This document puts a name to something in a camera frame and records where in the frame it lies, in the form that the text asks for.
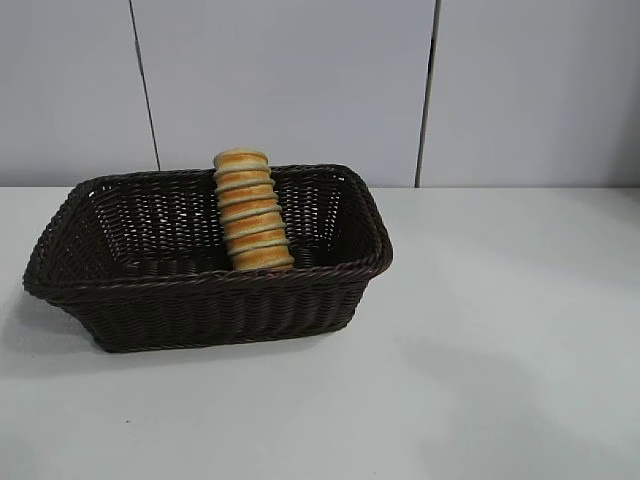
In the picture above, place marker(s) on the long striped bread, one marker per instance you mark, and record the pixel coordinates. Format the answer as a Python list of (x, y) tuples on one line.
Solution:
[(252, 220)]

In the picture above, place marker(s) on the dark brown wicker basket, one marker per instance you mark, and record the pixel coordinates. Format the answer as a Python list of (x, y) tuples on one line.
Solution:
[(200, 310)]

